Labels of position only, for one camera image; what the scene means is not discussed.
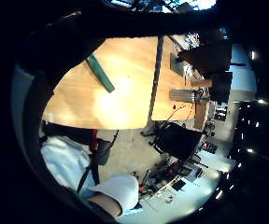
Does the red handled tool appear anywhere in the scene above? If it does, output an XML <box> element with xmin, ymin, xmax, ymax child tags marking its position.
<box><xmin>138</xmin><ymin>169</ymin><xmax>151</xmax><ymax>192</ymax></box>

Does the green flat strip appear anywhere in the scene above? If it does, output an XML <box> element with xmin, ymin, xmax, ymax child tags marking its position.
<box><xmin>85</xmin><ymin>53</ymin><xmax>116</xmax><ymax>94</ymax></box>

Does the black office chair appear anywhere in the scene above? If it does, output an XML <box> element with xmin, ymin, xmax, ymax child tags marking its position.
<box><xmin>141</xmin><ymin>121</ymin><xmax>204</xmax><ymax>162</ymax></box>

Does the black monitor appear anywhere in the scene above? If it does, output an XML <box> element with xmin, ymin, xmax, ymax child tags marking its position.
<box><xmin>177</xmin><ymin>40</ymin><xmax>247</xmax><ymax>76</ymax></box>

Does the grey metal box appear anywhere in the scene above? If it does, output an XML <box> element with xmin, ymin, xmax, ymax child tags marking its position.
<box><xmin>169</xmin><ymin>51</ymin><xmax>192</xmax><ymax>77</ymax></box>

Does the black pouch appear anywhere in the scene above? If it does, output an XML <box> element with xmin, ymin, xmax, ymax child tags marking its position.
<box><xmin>93</xmin><ymin>138</ymin><xmax>113</xmax><ymax>166</ymax></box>

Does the dark thin pole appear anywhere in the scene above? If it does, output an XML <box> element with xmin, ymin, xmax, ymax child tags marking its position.
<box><xmin>146</xmin><ymin>35</ymin><xmax>165</xmax><ymax>126</ymax></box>

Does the black flat device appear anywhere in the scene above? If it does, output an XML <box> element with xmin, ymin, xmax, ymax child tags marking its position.
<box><xmin>171</xmin><ymin>178</ymin><xmax>187</xmax><ymax>192</ymax></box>

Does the silver ribbed device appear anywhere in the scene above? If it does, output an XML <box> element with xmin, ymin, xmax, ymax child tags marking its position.
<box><xmin>169</xmin><ymin>89</ymin><xmax>209</xmax><ymax>105</ymax></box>

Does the white workbench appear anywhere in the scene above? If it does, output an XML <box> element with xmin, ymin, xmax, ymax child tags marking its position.
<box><xmin>119</xmin><ymin>148</ymin><xmax>238</xmax><ymax>224</ymax></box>

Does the the person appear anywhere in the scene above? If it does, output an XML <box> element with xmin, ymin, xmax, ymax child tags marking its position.
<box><xmin>39</xmin><ymin>120</ymin><xmax>140</xmax><ymax>218</ymax></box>

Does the black chest strap harness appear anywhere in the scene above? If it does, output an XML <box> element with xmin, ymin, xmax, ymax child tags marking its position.
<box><xmin>40</xmin><ymin>121</ymin><xmax>102</xmax><ymax>194</ymax></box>

